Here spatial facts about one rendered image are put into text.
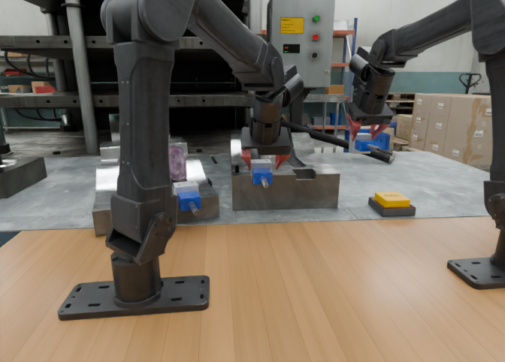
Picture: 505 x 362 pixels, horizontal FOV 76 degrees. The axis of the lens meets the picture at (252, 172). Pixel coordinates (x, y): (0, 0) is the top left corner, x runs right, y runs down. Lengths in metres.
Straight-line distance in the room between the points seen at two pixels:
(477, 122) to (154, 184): 4.26
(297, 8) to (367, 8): 6.34
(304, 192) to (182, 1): 0.51
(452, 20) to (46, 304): 0.80
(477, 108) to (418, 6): 4.30
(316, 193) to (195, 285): 0.40
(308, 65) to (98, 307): 1.39
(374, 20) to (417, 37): 7.22
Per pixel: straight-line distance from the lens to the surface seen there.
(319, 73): 1.65
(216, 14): 0.51
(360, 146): 0.90
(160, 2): 0.43
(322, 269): 0.58
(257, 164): 0.76
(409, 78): 8.24
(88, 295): 0.54
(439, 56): 8.54
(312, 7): 1.67
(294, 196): 0.79
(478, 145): 4.58
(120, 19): 0.45
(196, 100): 1.54
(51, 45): 1.72
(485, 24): 0.65
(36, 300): 0.59
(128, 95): 0.43
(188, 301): 0.49
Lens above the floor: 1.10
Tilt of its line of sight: 16 degrees down
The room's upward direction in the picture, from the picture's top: straight up
